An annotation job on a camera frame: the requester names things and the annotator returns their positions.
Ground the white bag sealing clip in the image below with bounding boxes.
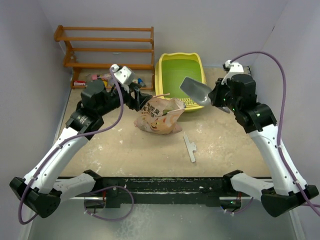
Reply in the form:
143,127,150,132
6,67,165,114
183,134,197,163

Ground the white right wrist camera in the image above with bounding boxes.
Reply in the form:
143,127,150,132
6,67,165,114
221,60,244,85

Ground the pink small package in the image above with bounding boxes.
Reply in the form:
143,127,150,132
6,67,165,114
91,74,99,81

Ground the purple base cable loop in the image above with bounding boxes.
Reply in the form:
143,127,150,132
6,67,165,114
83,184,136,222

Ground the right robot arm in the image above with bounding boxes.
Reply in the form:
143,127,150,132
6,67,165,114
208,74,319,217

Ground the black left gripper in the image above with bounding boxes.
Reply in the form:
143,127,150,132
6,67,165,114
96,81,152,117

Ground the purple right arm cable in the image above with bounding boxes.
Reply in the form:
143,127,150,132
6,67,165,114
231,51,320,217

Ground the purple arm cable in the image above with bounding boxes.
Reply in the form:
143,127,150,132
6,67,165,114
18,71,125,225
231,51,320,217

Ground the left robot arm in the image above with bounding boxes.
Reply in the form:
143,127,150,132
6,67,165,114
9,80,152,225

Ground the wooden shelf rack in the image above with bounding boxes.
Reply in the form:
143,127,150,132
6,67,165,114
53,25,155,91

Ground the pink cat litter bag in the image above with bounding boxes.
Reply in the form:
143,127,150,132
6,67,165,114
133,96,186,135

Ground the grey metal litter scoop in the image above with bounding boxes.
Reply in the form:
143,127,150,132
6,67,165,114
179,76,235,114

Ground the yellow green litter box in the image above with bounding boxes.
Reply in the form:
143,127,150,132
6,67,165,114
154,52,207,113

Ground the red white small box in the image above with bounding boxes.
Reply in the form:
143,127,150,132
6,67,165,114
73,80,86,87

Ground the blue grey bottle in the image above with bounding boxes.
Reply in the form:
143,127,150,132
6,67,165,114
137,78,146,88

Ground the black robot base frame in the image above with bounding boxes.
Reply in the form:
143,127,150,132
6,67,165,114
76,174,239,208

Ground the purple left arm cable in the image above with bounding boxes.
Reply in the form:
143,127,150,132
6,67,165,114
18,71,125,225

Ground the clear plastic cup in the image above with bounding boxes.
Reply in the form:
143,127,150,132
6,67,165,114
106,75,114,85

